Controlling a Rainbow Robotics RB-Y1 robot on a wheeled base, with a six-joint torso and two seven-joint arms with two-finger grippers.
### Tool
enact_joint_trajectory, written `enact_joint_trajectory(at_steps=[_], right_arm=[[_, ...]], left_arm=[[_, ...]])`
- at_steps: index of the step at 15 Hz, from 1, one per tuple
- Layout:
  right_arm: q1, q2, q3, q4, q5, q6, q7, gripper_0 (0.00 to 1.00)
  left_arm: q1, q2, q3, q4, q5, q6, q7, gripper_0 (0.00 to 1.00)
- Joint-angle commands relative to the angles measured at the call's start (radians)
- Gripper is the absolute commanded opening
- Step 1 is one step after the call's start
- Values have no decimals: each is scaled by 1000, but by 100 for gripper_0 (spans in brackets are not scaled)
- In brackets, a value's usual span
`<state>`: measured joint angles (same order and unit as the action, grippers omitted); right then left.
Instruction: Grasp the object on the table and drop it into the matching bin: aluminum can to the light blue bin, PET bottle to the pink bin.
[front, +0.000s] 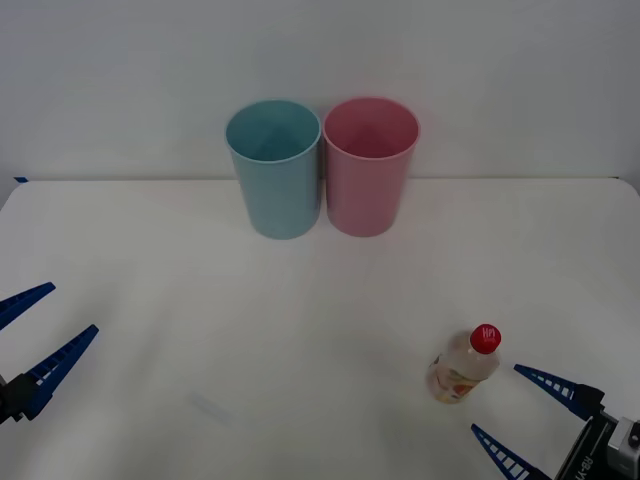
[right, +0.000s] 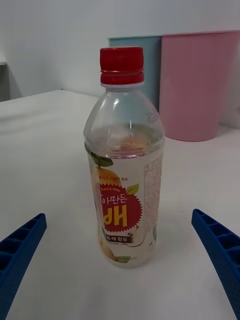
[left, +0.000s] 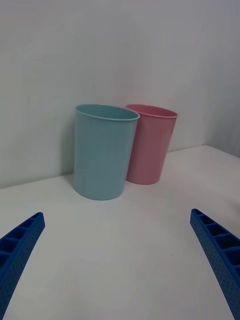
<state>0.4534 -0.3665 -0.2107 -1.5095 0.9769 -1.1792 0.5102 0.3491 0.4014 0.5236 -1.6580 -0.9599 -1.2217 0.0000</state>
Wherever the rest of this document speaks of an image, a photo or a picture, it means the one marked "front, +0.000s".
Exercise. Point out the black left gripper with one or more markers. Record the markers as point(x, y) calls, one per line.
point(6, 404)

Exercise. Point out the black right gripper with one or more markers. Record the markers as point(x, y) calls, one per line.
point(580, 460)

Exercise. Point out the small bottle with red cap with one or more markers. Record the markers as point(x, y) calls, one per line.
point(460, 372)

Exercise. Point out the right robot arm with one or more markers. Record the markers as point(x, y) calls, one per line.
point(625, 445)

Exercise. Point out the pale blue plastic bin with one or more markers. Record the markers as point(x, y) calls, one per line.
point(280, 200)

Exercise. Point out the pink plastic bin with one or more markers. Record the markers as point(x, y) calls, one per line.
point(365, 200)

